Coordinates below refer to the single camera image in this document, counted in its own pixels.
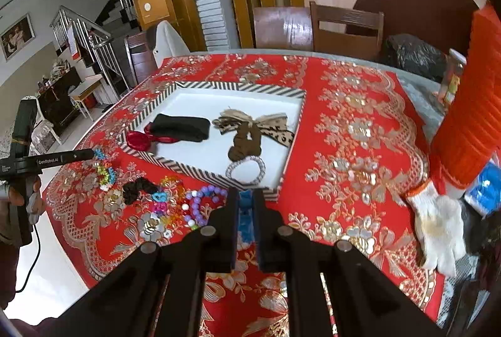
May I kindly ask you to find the blue green flower bracelet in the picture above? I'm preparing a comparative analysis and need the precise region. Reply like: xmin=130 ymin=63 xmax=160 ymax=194
xmin=92 ymin=147 xmax=118 ymax=192

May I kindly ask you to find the purple bead bracelet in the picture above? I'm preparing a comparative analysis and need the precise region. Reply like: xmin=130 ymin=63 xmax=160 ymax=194
xmin=183 ymin=184 xmax=229 ymax=230

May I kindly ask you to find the blue bead bracelet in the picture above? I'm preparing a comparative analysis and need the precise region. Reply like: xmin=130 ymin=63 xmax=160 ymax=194
xmin=236 ymin=189 xmax=256 ymax=250

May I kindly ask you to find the black scrunchie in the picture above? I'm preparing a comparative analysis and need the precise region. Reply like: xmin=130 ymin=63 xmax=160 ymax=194
xmin=122 ymin=177 xmax=159 ymax=206

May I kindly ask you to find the red satin bow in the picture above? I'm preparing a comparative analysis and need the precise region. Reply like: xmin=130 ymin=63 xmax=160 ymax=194
xmin=126 ymin=123 xmax=179 ymax=151

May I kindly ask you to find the clear crystal bead bracelet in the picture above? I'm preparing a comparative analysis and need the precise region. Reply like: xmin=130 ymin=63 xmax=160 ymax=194
xmin=225 ymin=155 xmax=267 ymax=186

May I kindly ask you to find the black velvet cloth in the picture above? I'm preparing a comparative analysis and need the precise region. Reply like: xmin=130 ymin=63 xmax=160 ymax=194
xmin=149 ymin=114 xmax=211 ymax=142

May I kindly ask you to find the leopard print ribbon bow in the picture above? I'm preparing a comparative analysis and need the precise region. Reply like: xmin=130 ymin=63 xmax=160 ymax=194
xmin=212 ymin=109 xmax=295 ymax=147

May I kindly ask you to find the left hand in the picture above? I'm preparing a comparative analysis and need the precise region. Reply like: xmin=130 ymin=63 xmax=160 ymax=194
xmin=1 ymin=176 xmax=45 ymax=247

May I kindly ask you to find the white ornate chair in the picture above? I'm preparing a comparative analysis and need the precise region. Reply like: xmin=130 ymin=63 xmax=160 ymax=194
xmin=27 ymin=95 xmax=63 ymax=155

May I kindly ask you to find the dark wooden sideboard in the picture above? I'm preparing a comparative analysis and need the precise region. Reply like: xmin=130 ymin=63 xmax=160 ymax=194
xmin=38 ymin=68 xmax=81 ymax=135

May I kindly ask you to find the small white table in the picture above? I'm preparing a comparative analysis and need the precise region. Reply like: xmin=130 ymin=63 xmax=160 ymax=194
xmin=69 ymin=74 xmax=103 ymax=121

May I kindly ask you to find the white cotton glove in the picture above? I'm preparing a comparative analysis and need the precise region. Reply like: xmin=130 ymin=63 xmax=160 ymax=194
xmin=406 ymin=179 xmax=466 ymax=277

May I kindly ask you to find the metal stair railing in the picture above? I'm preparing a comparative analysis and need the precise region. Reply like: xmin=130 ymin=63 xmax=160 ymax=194
xmin=49 ymin=6 xmax=131 ymax=98

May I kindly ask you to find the dark wooden chair left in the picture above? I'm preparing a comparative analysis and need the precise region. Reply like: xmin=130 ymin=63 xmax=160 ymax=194
xmin=124 ymin=32 xmax=157 ymax=85

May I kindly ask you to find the blue plastic package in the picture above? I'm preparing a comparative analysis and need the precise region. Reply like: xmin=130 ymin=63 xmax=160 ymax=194
xmin=464 ymin=162 xmax=501 ymax=217

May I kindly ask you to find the red floral tablecloth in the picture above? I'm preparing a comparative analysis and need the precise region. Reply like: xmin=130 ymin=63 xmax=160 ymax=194
xmin=47 ymin=55 xmax=444 ymax=318

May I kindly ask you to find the striped white tray box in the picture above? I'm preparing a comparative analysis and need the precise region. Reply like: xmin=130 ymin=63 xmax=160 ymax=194
xmin=117 ymin=81 xmax=307 ymax=202

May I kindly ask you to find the white cloth on chair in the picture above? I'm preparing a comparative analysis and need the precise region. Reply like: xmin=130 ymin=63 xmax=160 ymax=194
xmin=146 ymin=20 xmax=190 ymax=68

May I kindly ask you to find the orange ribbed plastic container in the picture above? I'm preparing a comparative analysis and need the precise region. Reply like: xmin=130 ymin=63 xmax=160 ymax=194
xmin=431 ymin=3 xmax=500 ymax=189

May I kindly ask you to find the clear plastic jar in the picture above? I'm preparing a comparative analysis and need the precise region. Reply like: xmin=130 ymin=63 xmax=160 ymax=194
xmin=438 ymin=49 xmax=467 ymax=107

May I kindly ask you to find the black plastic bag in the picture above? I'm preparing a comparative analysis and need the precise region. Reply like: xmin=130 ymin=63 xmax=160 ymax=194
xmin=380 ymin=33 xmax=447 ymax=83

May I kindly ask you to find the brown wooden slat chair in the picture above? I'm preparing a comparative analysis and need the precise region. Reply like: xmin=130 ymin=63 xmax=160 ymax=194
xmin=310 ymin=1 xmax=385 ymax=61

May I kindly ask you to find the brown glossy chair back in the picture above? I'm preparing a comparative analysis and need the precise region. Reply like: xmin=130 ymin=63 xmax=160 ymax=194
xmin=253 ymin=7 xmax=313 ymax=51

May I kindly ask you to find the dark round table top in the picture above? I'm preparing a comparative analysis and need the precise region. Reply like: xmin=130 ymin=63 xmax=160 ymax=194
xmin=353 ymin=0 xmax=479 ymax=55

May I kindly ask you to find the framed wall picture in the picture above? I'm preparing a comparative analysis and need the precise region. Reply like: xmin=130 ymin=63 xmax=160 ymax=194
xmin=1 ymin=13 xmax=36 ymax=61

